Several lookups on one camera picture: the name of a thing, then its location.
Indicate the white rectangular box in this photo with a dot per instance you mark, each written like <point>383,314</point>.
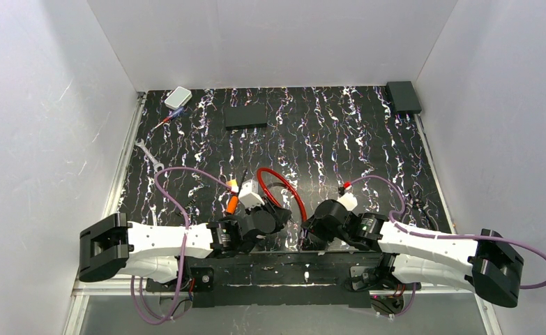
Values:
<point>178,98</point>

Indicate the brass padlock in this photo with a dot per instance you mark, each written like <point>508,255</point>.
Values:
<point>232,183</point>

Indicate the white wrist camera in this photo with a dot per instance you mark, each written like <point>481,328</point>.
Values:
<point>346,198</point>
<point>249,195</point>

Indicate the orange handled screwdriver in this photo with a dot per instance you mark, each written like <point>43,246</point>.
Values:
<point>234,200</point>

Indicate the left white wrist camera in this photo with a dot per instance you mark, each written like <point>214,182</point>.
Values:
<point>249,195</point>

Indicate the black bit holder strip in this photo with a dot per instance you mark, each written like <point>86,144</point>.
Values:
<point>193,206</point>

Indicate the black corner box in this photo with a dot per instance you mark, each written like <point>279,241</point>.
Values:
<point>403,97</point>

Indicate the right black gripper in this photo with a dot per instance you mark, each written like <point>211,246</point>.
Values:
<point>309,229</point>

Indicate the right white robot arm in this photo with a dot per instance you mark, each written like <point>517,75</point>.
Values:
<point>485,264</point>

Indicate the small red blue screwdriver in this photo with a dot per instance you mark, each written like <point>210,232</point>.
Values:
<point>172,115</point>

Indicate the small silver wrench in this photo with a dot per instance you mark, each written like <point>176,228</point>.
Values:
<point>154,217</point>

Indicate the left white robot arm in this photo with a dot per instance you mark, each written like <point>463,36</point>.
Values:
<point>116,245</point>

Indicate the black base frame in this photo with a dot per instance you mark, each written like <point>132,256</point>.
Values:
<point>293,279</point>

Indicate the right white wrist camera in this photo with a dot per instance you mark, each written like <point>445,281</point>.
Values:
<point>346,198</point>

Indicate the black flat box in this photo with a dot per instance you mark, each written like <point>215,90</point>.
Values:
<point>245,117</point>

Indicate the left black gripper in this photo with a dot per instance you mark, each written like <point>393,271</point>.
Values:
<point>279,214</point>

